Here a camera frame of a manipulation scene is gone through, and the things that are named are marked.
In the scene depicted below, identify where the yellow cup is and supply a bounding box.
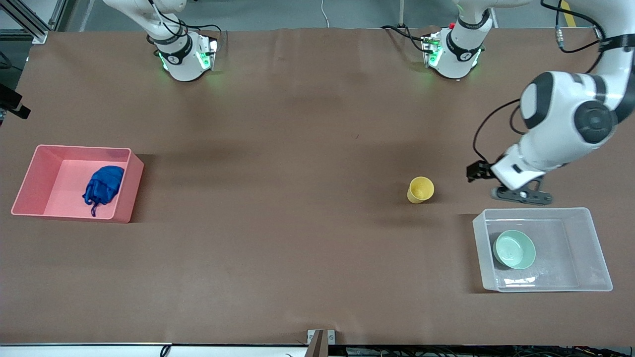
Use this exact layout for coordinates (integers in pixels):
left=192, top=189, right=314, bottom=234
left=407, top=177, right=435, bottom=204

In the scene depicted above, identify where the light green bowl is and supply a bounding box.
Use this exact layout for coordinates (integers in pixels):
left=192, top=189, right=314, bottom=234
left=492, top=230, right=537, bottom=270

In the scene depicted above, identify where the blue cloth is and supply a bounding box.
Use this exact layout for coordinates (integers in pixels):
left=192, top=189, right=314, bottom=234
left=82, top=165, right=126, bottom=218

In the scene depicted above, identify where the left arm base connector plate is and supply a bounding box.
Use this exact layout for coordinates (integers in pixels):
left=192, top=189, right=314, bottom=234
left=422, top=34, right=443, bottom=68

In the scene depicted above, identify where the right arm base connector plate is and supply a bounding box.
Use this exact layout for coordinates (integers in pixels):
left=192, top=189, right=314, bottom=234
left=197, top=36, right=220, bottom=71

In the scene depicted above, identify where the pink plastic box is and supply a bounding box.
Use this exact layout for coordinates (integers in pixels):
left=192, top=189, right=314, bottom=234
left=11, top=144, right=144, bottom=224

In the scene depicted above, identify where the clear plastic box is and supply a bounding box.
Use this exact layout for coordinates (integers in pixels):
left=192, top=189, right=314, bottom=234
left=472, top=207, right=613, bottom=293

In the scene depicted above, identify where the brown table cover sheet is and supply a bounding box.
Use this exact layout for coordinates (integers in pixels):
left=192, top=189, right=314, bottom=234
left=0, top=27, right=635, bottom=347

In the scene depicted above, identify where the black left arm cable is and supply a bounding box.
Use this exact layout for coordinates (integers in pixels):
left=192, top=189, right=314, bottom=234
left=473, top=0, right=608, bottom=167

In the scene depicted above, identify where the aluminium frame profile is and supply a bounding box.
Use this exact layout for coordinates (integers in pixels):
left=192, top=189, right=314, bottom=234
left=0, top=0, right=67, bottom=44

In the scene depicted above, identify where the black left base cable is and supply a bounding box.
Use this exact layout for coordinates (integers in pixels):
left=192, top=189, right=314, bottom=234
left=381, top=25, right=427, bottom=53

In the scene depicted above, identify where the black base cable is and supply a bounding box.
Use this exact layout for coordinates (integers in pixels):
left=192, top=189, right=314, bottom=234
left=381, top=25, right=427, bottom=53
left=146, top=0, right=222, bottom=43

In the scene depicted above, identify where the black right base cable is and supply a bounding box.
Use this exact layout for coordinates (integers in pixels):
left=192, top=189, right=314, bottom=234
left=146, top=0, right=222, bottom=43

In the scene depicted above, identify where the metal table edge bracket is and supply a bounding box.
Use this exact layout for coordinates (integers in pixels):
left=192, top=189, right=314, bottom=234
left=307, top=329, right=336, bottom=357

